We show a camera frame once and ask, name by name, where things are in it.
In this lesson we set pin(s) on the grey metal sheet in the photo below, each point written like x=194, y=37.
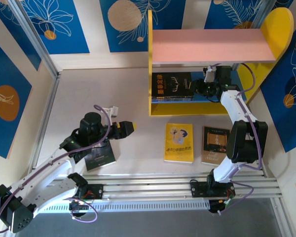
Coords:
x=150, y=224

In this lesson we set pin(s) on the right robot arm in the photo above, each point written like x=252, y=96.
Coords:
x=244, y=143

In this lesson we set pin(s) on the aluminium rail frame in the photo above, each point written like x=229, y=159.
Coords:
x=150, y=187

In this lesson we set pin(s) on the aluminium side rail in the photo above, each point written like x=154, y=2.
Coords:
x=262, y=171
x=45, y=118

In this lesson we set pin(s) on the black antler book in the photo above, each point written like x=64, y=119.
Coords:
x=172, y=85

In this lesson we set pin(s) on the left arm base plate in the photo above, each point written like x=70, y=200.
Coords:
x=97, y=191

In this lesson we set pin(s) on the black wolf eyes book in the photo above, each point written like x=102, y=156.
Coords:
x=101, y=158

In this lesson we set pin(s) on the brown scroll book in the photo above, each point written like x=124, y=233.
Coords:
x=212, y=148

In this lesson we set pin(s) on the purple old man book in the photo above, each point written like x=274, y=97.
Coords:
x=172, y=98

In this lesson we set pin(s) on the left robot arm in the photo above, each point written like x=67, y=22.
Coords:
x=39, y=177

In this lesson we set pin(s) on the dark book with red portrait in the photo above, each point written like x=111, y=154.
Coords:
x=172, y=100

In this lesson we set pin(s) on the black base connector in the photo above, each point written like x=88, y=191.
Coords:
x=79, y=208
x=215, y=206

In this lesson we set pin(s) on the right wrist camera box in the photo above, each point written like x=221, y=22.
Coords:
x=209, y=76

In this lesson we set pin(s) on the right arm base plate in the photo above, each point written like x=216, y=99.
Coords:
x=197, y=188

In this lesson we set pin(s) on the aluminium corner post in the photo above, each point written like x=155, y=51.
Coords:
x=32, y=32

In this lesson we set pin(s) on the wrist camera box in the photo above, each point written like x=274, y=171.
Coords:
x=209, y=76
x=113, y=111

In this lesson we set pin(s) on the yellow pink blue bookshelf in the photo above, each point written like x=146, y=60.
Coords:
x=207, y=44

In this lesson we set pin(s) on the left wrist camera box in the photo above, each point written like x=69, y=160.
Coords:
x=113, y=111

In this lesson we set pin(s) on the yellow cartoon book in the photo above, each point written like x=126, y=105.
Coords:
x=178, y=145

